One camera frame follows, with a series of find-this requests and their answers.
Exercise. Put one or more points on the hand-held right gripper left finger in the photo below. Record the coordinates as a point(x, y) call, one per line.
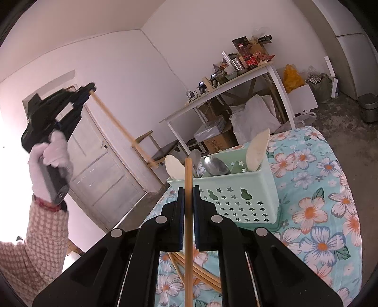
point(180, 224)

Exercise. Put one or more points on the white sack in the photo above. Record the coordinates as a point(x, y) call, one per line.
point(251, 118)

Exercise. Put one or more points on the silver striped box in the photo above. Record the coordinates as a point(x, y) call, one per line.
point(236, 64)

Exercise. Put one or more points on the wooden chair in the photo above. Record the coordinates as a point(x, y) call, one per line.
point(165, 149)

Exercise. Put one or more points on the yellow plastic bag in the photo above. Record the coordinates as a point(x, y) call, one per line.
point(292, 78)

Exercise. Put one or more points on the red snack packets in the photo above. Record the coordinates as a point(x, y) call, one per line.
point(264, 57)

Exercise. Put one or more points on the black gadget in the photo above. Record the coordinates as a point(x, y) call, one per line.
point(264, 38)

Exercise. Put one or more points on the black charger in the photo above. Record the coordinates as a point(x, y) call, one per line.
point(192, 95)

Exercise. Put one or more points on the clear plastic tube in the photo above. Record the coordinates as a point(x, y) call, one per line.
point(226, 59)

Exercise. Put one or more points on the grey-green bag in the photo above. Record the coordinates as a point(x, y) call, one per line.
point(320, 88)

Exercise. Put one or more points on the white door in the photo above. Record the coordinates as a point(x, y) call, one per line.
point(97, 177)

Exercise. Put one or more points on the green plastic utensil basket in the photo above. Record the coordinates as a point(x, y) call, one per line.
point(221, 181)

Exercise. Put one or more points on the dark brown box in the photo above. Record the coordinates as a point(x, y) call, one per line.
point(239, 42)

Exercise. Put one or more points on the small black device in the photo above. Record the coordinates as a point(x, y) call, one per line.
point(201, 88)

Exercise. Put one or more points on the person's left forearm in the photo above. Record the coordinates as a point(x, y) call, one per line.
point(38, 251)

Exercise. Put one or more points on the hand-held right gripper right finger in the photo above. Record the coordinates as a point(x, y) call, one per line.
point(197, 227)

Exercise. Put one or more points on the silver refrigerator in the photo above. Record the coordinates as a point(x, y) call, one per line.
point(357, 59)

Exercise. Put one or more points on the bunch of wooden chopsticks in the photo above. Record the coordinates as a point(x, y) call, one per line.
point(211, 282)

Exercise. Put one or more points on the white plastic bag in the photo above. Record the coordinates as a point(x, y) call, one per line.
point(301, 118)

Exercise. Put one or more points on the metal bin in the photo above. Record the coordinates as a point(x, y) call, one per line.
point(369, 107)

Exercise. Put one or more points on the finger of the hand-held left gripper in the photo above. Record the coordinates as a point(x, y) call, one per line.
point(82, 99)
point(88, 88)

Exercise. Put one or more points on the short dark soda bottle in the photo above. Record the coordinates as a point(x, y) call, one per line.
point(253, 62)

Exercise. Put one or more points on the grey box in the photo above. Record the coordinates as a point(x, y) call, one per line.
point(209, 130)

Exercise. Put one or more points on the wooden block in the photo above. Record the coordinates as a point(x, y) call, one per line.
point(206, 84)

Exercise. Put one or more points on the white table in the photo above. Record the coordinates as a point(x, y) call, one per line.
point(230, 85)

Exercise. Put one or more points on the tall dark soda bottle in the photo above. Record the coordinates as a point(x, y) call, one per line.
point(243, 59)

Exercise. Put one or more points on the person's left hand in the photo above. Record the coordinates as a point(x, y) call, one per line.
point(37, 171)

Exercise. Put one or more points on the long wooden chopstick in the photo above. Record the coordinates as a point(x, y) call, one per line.
point(112, 117)
point(188, 177)

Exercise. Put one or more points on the brown cardboard box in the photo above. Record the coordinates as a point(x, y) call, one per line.
point(218, 143)

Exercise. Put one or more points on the wooden spatula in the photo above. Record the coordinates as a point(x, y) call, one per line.
point(257, 150)

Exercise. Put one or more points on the white box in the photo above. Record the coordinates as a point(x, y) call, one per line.
point(304, 99)

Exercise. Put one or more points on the small cardboard box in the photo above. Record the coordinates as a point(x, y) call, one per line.
point(260, 48)

